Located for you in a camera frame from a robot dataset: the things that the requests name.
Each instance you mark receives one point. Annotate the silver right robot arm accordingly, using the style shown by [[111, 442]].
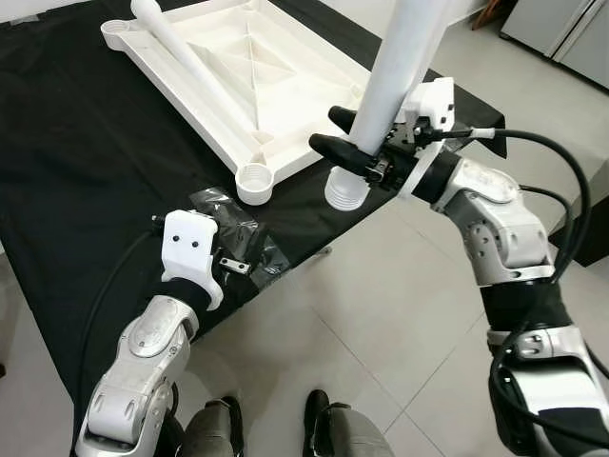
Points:
[[504, 238]]

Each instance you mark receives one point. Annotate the clear adhesive tape patch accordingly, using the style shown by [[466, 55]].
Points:
[[238, 233]]

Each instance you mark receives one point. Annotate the white plastic table top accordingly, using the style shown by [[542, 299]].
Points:
[[247, 76]]

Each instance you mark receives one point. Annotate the black cloth table cover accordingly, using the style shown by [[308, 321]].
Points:
[[95, 171]]

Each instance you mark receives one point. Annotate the black low furniture block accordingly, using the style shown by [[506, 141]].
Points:
[[595, 228]]

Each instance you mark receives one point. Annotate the grey metal cabinet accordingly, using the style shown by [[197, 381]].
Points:
[[561, 33]]

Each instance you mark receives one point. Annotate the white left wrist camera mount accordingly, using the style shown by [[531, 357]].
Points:
[[190, 248]]

